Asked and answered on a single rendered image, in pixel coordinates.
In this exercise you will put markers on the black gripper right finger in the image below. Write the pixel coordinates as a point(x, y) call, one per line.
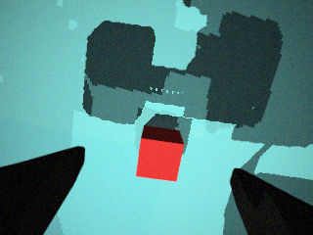
point(267, 210)

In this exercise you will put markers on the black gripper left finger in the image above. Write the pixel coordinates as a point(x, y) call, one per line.
point(31, 192)

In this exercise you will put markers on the red block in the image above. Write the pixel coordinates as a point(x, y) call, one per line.
point(160, 153)

